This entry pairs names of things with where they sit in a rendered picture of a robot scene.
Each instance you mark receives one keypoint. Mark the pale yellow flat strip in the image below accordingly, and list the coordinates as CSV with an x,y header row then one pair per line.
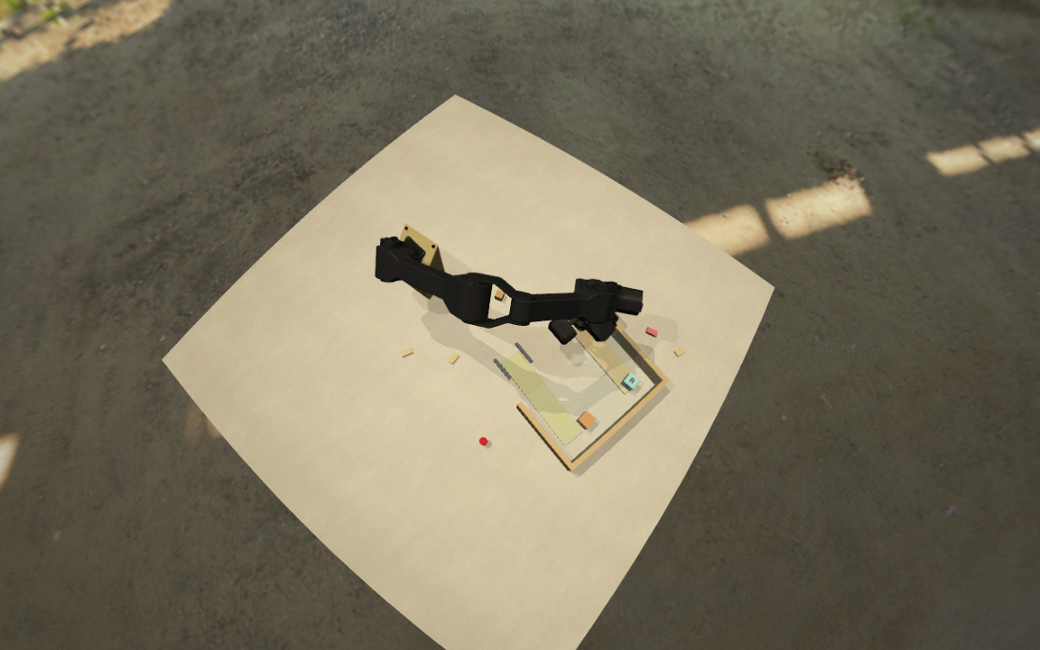
x,y
522,373

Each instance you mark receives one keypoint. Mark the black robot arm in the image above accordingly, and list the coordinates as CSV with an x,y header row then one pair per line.
x,y
467,296

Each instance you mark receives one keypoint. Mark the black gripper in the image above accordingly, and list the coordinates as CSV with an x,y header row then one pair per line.
x,y
563,330

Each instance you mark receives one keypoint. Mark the tan strip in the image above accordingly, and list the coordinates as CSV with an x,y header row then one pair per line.
x,y
584,338

